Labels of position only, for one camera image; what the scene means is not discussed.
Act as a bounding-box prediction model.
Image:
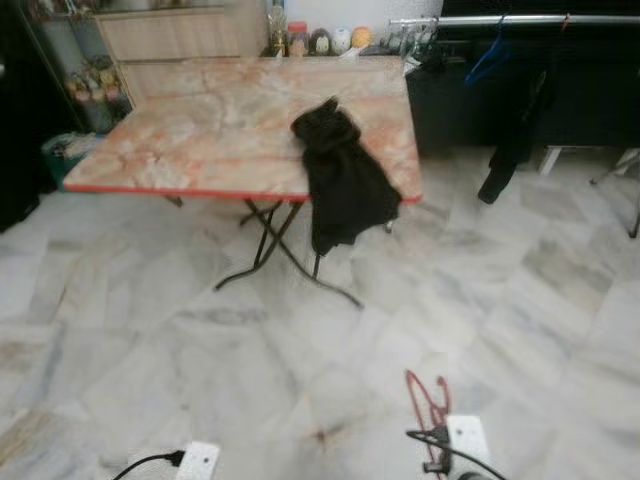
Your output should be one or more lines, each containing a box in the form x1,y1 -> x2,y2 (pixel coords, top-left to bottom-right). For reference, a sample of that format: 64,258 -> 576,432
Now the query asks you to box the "black sweater small logo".
290,97 -> 404,257

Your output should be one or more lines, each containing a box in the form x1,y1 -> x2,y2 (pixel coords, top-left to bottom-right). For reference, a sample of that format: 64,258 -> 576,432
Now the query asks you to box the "red lid jar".
287,21 -> 310,58

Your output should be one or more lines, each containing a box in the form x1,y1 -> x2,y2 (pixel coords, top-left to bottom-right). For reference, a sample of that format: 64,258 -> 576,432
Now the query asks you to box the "glass display cabinet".
20,0 -> 136,136

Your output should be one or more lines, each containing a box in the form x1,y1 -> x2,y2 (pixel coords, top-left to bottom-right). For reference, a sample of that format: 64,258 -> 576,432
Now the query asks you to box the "white egg toy figure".
332,27 -> 354,55

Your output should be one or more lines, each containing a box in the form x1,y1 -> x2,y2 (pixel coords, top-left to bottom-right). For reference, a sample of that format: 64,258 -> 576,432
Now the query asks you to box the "light wooden cabinet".
95,0 -> 271,101

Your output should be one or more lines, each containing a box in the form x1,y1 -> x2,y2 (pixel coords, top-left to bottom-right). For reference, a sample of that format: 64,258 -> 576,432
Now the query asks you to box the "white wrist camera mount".
172,440 -> 221,480
445,415 -> 493,480

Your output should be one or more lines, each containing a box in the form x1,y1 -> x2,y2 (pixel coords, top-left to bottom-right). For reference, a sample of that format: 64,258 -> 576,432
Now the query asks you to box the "marble pattern folding table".
62,55 -> 425,309

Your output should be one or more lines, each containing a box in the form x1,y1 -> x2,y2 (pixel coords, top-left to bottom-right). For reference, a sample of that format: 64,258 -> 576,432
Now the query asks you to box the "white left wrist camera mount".
172,440 -> 221,480

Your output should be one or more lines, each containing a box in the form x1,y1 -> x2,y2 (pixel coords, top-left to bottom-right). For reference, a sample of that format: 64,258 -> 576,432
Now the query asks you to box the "black white toy figure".
309,28 -> 333,57

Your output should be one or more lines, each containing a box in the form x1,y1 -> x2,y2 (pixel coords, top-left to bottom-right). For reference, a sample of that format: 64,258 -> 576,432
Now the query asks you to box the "gold trophy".
265,0 -> 289,57

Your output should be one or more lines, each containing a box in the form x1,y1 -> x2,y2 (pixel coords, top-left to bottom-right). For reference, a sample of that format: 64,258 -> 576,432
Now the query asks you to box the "blue plastic hanger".
465,20 -> 517,87

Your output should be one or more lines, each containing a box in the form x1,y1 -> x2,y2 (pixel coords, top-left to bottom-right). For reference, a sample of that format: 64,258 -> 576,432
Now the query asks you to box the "black game controller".
400,28 -> 451,71

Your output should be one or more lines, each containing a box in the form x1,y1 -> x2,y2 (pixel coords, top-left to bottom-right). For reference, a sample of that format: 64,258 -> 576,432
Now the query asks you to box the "black low TV cabinet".
405,45 -> 640,173

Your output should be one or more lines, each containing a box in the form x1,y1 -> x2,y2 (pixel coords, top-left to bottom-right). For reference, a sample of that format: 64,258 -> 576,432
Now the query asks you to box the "black television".
440,0 -> 640,15

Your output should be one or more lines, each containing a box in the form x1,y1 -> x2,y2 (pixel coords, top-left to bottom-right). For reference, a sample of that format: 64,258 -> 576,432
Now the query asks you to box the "green plastic basket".
42,132 -> 101,189

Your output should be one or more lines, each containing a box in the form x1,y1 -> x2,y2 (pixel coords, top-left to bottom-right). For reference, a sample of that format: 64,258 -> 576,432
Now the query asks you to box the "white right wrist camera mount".
445,415 -> 493,480

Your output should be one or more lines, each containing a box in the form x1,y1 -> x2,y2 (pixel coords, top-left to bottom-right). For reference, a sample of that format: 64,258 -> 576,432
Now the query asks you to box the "long narrow black garment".
478,68 -> 561,205

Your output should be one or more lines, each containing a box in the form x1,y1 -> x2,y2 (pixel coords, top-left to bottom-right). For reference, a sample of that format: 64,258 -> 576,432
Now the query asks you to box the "silver metal clothes rack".
388,12 -> 640,238

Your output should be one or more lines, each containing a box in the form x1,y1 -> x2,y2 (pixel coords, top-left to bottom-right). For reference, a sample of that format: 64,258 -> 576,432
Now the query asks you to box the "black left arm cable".
110,450 -> 187,480

